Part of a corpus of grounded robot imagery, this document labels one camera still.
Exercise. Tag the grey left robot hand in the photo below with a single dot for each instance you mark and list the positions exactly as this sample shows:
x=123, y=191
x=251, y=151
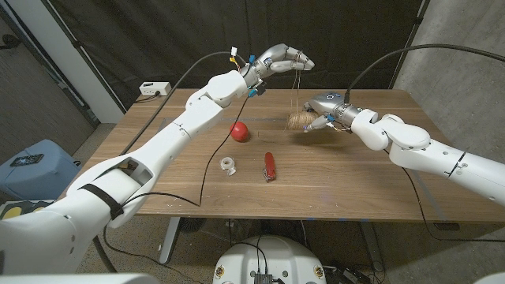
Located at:
x=276, y=57

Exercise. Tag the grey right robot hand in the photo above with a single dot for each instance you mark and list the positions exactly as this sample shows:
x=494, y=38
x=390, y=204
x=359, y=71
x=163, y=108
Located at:
x=333, y=104

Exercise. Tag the brown jute twine spool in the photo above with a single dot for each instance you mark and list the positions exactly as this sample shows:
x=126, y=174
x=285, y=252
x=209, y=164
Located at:
x=300, y=120

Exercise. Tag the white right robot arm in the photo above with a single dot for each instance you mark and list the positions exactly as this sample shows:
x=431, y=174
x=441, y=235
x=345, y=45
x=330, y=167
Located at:
x=414, y=146

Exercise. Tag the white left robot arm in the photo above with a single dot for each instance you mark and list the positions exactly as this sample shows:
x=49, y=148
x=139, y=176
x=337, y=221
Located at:
x=177, y=130

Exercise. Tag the red ball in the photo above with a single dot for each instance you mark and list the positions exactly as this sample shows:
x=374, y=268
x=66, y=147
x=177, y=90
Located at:
x=239, y=131

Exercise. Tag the red swiss knife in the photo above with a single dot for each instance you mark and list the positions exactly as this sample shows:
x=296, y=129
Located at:
x=270, y=165

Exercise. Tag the small white tape roll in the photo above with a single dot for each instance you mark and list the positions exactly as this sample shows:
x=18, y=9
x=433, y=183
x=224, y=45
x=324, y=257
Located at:
x=227, y=163

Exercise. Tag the black backdrop stand pole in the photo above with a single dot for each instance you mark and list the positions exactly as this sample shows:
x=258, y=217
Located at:
x=79, y=45
x=416, y=20

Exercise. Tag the black backdrop curtain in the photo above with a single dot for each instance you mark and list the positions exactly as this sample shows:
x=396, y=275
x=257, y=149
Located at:
x=158, y=31

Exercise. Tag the white power box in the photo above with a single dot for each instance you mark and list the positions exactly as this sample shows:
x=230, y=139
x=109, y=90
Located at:
x=155, y=88

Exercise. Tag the grey metal table leg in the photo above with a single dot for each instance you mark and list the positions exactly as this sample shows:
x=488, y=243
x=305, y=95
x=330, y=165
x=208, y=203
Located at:
x=169, y=244
x=371, y=244

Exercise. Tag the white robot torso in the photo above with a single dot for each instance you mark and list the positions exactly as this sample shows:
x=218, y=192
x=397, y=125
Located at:
x=284, y=256

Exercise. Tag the black floor power strip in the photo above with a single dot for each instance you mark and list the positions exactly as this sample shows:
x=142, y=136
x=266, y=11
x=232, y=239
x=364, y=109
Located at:
x=347, y=276

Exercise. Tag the black ribbed round object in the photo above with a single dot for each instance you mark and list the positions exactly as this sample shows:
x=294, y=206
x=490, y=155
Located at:
x=192, y=224

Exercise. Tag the small black electronics box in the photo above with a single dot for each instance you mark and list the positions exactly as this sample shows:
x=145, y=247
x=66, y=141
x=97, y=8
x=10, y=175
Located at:
x=263, y=278

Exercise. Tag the blue plastic container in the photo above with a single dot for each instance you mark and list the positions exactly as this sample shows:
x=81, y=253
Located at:
x=39, y=173

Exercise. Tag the black phone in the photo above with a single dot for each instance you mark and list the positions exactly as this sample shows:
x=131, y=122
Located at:
x=27, y=159

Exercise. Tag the black shoe yellow insole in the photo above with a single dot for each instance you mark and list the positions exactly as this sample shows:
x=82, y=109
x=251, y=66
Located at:
x=33, y=207
x=10, y=213

